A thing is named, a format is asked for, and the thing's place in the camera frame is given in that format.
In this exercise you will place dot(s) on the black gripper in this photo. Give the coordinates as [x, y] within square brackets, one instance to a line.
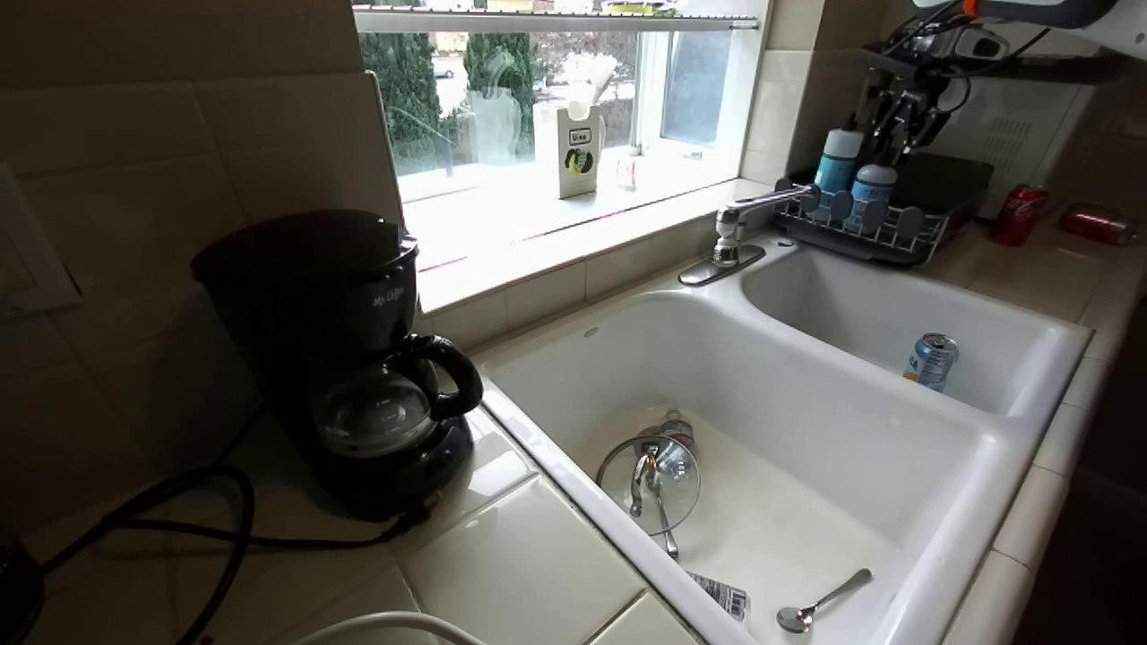
[920, 78]

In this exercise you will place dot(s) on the small white bottle blue label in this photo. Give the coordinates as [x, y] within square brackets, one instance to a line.
[872, 194]

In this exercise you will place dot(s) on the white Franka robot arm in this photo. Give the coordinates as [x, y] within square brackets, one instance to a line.
[1078, 8]

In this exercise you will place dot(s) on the tall white bottle blue label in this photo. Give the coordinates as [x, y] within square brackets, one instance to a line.
[841, 164]

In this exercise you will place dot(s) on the kitchen window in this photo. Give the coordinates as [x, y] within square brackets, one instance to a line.
[669, 83]

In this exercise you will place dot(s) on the translucent spray bottle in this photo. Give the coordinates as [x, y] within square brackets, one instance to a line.
[493, 121]

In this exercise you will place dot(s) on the dish drying rack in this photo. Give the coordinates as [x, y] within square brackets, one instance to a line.
[907, 234]

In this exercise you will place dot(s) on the red can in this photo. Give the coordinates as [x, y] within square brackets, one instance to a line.
[1024, 216]

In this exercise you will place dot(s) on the chrome sink faucet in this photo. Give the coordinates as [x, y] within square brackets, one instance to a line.
[737, 234]

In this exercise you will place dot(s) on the red flat object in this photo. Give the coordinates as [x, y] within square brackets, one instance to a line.
[1094, 223]

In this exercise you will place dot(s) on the white carton green print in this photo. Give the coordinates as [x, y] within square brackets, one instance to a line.
[575, 150]

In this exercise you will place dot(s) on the white double basin sink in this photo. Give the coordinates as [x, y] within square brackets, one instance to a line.
[862, 455]

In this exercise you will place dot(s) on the thin metal utensil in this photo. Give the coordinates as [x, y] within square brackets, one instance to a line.
[664, 541]

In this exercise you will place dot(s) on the metal spoon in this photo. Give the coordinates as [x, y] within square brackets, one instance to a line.
[824, 598]

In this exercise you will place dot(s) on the black coffee maker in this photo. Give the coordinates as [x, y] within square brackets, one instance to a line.
[346, 360]

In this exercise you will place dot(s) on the white wall outlet plate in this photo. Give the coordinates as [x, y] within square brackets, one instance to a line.
[31, 253]

